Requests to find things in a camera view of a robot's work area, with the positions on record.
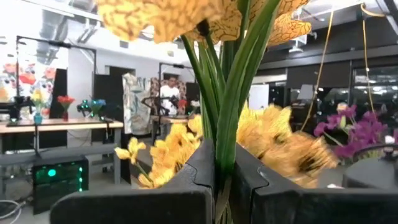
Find white board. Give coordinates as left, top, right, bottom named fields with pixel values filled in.
left=248, top=83, right=270, bottom=110

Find distant wooden table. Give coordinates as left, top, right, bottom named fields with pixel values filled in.
left=0, top=117, right=124, bottom=187
left=150, top=114, right=193, bottom=144

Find distant gripper with green light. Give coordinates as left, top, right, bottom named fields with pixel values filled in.
left=76, top=99, right=91, bottom=113

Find black computer with lights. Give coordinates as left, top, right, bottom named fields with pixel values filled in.
left=32, top=154, right=90, bottom=215

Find purple artificial flower bunch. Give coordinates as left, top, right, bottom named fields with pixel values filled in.
left=313, top=104, right=398, bottom=160

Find black standing panel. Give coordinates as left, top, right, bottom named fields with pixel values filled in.
left=93, top=65, right=125, bottom=144
left=49, top=68, right=68, bottom=119

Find white ceiling projector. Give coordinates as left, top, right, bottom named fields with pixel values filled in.
left=287, top=34, right=308, bottom=54

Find distant yellow flowers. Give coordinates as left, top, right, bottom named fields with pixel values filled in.
left=30, top=88, right=47, bottom=114

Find yellow hanging cable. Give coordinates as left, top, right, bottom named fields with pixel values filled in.
left=300, top=9, right=335, bottom=131
left=360, top=2, right=376, bottom=113

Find distant red flowers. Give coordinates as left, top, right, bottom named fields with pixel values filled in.
left=57, top=95, right=76, bottom=113

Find floral printed hanging cloth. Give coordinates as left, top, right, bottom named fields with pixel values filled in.
left=0, top=60, right=57, bottom=103

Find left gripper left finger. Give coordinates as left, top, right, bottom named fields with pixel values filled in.
left=49, top=138, right=216, bottom=224

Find yellow artificial flower bunch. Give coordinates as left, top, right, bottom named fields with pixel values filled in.
left=236, top=104, right=340, bottom=189
left=95, top=0, right=313, bottom=224
left=114, top=114, right=205, bottom=190

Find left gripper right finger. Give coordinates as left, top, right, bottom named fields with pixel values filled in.
left=231, top=142, right=398, bottom=224

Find white patterned hanging cloth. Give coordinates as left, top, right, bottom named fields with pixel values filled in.
left=122, top=73, right=153, bottom=135

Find distant blue flowers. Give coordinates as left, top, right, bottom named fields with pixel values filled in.
left=86, top=98, right=107, bottom=118

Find silver corrugated ceiling duct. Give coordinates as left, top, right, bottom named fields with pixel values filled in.
left=35, top=12, right=69, bottom=66

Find person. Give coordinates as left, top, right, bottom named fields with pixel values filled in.
left=159, top=76, right=182, bottom=118

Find grey bench beam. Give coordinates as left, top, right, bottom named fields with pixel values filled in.
left=0, top=142, right=122, bottom=166

